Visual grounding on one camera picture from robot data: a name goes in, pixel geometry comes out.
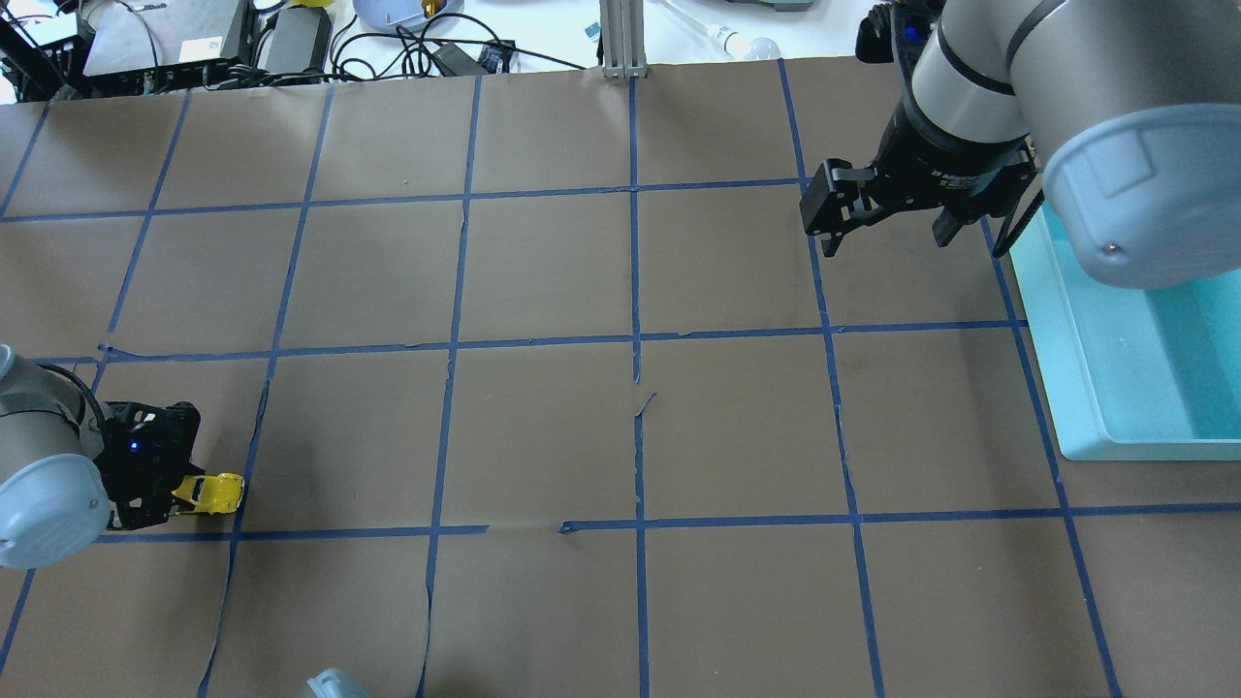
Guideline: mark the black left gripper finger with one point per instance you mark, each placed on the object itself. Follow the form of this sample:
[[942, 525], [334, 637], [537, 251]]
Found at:
[[190, 491]]

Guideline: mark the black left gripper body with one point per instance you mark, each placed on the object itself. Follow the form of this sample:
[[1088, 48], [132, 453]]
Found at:
[[167, 454]]

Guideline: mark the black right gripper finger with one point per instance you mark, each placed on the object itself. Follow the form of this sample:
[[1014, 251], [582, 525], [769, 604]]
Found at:
[[948, 223], [837, 202]]

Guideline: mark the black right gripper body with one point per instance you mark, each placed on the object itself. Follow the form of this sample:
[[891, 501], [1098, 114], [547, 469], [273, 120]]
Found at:
[[948, 163]]

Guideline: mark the yellow beetle toy car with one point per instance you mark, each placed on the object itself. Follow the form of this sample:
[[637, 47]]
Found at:
[[223, 494]]

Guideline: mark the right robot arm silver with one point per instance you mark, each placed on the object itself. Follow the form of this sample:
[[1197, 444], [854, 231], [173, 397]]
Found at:
[[1124, 113]]

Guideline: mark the teal plastic bin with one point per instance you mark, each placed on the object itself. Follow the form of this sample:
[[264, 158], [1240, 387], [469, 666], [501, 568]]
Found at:
[[1131, 374]]

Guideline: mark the black power adapter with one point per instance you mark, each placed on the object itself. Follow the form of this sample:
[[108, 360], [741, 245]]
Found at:
[[297, 42]]

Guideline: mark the blue plate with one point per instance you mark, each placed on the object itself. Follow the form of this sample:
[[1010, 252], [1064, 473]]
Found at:
[[385, 15]]

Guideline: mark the aluminium frame post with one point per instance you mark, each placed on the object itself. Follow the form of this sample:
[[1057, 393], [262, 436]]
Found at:
[[623, 39]]

